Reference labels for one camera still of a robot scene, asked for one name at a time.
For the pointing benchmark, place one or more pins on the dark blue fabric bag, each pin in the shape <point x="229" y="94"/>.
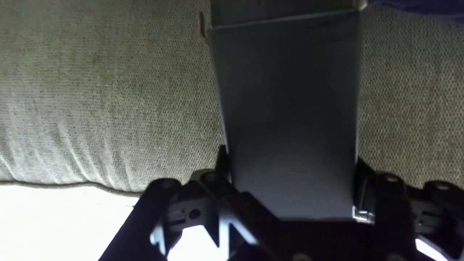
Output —
<point x="425" y="6"/>

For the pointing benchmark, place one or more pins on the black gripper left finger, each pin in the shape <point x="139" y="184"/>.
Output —
<point x="212" y="185"/>

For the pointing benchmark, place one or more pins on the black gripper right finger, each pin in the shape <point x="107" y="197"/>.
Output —
<point x="391" y="207"/>

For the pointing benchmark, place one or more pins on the long dark grey remote box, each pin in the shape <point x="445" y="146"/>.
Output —
<point x="290" y="120"/>

